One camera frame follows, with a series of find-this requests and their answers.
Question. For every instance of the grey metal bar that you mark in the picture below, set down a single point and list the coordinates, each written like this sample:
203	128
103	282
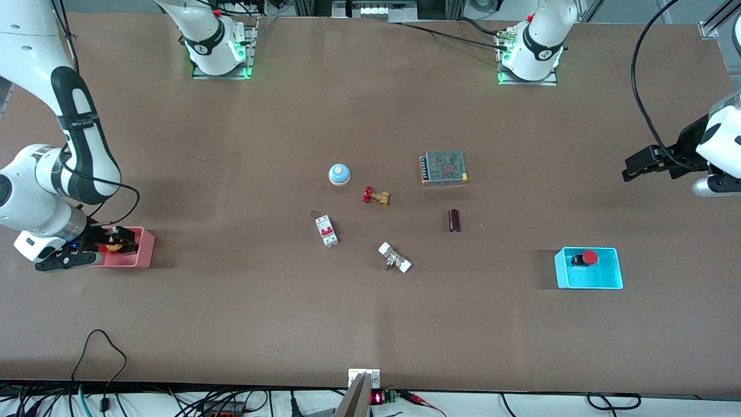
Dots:
356	402

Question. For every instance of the aluminium frame profile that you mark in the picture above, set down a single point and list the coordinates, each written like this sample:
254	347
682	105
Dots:
718	20

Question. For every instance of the blue and white bell button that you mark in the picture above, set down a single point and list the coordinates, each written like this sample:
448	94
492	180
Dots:
339	174

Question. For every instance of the cyan plastic box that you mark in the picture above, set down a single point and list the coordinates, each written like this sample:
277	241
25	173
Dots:
590	278

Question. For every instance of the dark red cylinder capacitor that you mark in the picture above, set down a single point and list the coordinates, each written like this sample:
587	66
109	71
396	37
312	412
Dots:
454	220

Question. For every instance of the metal mesh power supply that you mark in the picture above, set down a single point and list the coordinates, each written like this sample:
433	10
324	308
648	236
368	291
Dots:
444	168

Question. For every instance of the yellow push button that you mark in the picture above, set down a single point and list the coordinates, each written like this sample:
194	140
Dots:
114	248

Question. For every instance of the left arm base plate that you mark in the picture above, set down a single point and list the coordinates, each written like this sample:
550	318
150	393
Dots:
547	81

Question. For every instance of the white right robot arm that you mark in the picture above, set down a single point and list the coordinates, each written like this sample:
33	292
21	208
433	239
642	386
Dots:
35	197

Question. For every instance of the red push button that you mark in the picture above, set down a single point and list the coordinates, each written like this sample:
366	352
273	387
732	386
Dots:
590	257

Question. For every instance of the white power strip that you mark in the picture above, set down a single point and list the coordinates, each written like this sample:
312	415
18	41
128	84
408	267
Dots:
376	10

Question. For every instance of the red clip lead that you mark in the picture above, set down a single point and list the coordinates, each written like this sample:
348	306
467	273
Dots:
419	399

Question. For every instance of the metal fitting white ends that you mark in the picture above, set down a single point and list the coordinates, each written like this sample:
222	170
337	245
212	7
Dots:
395	258

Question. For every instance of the pink plastic box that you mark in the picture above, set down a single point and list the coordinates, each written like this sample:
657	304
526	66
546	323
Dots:
145	255

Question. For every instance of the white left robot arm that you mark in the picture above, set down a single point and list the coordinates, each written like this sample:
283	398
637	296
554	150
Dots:
541	40

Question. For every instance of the white mounting bracket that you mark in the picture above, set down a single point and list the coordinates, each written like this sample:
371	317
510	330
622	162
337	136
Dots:
354	375

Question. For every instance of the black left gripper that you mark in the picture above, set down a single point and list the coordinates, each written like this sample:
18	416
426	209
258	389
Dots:
687	148

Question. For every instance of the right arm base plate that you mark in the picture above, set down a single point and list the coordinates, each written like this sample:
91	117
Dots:
223	76

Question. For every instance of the white red circuit breaker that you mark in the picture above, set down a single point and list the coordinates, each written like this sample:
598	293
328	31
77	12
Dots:
327	230

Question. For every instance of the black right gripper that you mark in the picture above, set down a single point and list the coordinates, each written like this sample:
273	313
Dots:
95	237

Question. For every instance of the red digit display module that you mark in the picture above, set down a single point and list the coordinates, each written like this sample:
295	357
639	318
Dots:
377	398

